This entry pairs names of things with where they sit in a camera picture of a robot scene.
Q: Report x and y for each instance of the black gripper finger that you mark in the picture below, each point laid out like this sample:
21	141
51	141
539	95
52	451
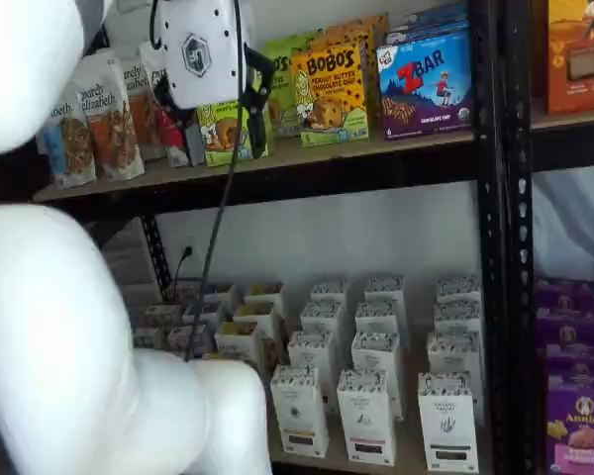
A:
260	128
166	99

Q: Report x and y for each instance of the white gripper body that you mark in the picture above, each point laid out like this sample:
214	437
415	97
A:
203	54

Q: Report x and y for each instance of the white box yellow strip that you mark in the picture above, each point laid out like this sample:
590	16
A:
299	410

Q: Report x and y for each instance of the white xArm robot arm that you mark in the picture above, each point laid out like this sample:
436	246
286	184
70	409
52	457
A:
54	321

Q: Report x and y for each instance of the green Bobo's apple pie box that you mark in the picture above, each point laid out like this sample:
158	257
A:
282	114
297	42
223	133

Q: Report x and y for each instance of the yellow Bobo's peanut butter box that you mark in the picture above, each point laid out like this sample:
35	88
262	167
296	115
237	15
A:
371	21
346	35
326	99

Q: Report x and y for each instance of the black metal shelf rack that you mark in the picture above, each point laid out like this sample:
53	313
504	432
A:
326	170
512	247

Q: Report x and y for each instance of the white granola box yellow label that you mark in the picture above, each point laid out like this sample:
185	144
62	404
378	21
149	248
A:
255	312
265	292
237	341

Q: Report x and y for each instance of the blue oatmeal box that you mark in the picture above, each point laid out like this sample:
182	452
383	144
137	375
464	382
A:
213	314
220	292
178	339

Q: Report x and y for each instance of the blue Zbar box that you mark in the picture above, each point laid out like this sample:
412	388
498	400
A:
425	89
425	17
421	33

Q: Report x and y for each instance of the green oatmeal box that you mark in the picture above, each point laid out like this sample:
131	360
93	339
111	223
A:
148	337
161	315

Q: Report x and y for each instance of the white box pink strip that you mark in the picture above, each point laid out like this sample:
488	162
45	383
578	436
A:
366	420

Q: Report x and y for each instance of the orange snack box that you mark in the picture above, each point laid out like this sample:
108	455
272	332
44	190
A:
574	84

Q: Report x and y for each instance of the purple Annie's snack box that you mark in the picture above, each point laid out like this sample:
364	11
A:
579	435
564	329
562	297
574	368

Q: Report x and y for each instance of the white box teal strip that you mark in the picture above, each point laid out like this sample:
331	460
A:
448	425

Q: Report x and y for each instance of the granola bag orange label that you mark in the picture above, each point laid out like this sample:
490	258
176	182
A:
114	138
138	114

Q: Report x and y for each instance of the granola bag red label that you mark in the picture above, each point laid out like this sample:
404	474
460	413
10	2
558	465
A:
170	133

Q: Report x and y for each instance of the granola bag blue label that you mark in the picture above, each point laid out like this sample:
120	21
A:
74	148

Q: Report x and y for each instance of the white plastic sheet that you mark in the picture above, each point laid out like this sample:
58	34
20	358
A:
574	222

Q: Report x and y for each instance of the white wall outlet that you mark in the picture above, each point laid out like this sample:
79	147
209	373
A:
196	241

